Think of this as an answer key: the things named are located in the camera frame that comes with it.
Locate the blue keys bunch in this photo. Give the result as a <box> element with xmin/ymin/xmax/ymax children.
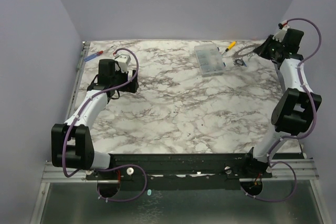
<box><xmin>233</xmin><ymin>59</ymin><xmax>247</xmax><ymax>67</ymax></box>

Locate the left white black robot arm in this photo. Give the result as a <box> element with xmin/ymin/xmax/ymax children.
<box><xmin>51</xmin><ymin>55</ymin><xmax>139</xmax><ymax>179</ymax></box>

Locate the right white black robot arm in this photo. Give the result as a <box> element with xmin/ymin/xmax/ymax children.
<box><xmin>241</xmin><ymin>25</ymin><xmax>322</xmax><ymax>177</ymax></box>

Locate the clear plastic screw box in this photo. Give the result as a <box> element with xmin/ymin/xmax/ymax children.
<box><xmin>194</xmin><ymin>43</ymin><xmax>225</xmax><ymax>77</ymax></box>

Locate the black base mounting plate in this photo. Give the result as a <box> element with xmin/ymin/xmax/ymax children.
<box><xmin>83</xmin><ymin>152</ymin><xmax>274</xmax><ymax>191</ymax></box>

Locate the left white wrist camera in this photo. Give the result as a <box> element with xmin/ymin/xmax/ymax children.
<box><xmin>114</xmin><ymin>54</ymin><xmax>131</xmax><ymax>73</ymax></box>

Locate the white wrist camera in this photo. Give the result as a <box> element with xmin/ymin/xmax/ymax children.
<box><xmin>273</xmin><ymin>20</ymin><xmax>290</xmax><ymax>42</ymax></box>
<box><xmin>114</xmin><ymin>54</ymin><xmax>131</xmax><ymax>73</ymax></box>

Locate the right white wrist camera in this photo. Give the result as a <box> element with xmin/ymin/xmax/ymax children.
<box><xmin>273</xmin><ymin>20</ymin><xmax>290</xmax><ymax>42</ymax></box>

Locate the yellow handled screwdriver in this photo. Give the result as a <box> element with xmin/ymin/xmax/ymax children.
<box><xmin>221</xmin><ymin>41</ymin><xmax>236</xmax><ymax>54</ymax></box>

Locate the blue red handled screwdriver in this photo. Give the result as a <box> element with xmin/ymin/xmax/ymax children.
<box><xmin>83</xmin><ymin>46</ymin><xmax>113</xmax><ymax>62</ymax></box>

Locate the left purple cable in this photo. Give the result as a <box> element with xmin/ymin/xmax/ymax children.
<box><xmin>62</xmin><ymin>48</ymin><xmax>147</xmax><ymax>203</ymax></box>

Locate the aluminium left side rail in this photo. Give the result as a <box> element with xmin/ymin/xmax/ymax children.
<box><xmin>66</xmin><ymin>41</ymin><xmax>90</xmax><ymax>119</ymax></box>

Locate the aluminium rail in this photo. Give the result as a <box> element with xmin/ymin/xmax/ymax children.
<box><xmin>66</xmin><ymin>41</ymin><xmax>90</xmax><ymax>119</ymax></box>
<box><xmin>41</xmin><ymin>159</ymin><xmax>91</xmax><ymax>183</ymax></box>

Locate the aluminium front rail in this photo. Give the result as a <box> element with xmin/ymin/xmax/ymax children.
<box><xmin>41</xmin><ymin>159</ymin><xmax>91</xmax><ymax>183</ymax></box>

